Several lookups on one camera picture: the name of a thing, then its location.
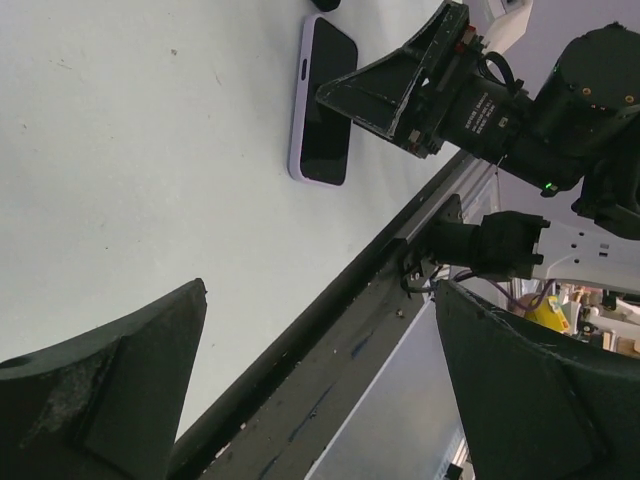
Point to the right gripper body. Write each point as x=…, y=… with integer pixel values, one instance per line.
x=470, y=98

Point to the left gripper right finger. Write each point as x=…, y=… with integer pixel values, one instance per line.
x=534, y=403

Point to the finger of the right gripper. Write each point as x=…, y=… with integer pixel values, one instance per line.
x=437, y=36
x=375, y=96

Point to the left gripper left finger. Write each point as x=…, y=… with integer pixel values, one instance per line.
x=105, y=404

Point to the black phone case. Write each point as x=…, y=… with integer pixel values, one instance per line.
x=326, y=5

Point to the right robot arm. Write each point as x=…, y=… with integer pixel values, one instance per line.
x=580, y=132

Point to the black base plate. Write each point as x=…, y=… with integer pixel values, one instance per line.
x=279, y=416

